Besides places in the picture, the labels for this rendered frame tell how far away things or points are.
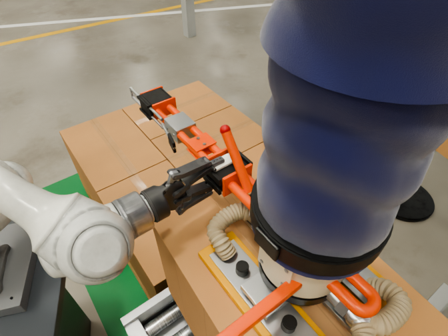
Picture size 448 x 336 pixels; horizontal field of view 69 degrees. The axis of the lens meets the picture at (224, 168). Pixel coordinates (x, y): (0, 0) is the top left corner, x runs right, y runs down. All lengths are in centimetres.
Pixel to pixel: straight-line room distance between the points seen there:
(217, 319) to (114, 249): 32
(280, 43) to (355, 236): 26
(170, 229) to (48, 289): 53
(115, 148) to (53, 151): 111
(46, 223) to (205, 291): 37
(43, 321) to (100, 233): 75
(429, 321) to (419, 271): 145
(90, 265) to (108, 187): 127
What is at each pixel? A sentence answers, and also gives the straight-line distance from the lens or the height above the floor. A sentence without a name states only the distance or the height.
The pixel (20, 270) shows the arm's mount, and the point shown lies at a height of 79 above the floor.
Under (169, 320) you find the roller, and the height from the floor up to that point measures 54.
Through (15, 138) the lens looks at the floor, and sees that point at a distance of 326.
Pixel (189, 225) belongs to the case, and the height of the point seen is 107.
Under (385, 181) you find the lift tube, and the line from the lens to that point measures 38.
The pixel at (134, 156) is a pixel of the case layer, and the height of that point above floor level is 54.
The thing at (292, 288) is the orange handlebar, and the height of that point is 121.
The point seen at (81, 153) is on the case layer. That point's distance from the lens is 195.
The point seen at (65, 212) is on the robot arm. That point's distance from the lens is 50.
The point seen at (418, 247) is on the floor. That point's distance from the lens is 237.
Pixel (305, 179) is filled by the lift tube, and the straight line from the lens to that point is 39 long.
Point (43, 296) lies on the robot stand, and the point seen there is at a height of 75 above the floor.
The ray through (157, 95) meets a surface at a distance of 99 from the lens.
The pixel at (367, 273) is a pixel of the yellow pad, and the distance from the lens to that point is 79.
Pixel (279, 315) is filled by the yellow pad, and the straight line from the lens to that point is 70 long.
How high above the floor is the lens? 174
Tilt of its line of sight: 45 degrees down
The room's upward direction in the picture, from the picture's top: straight up
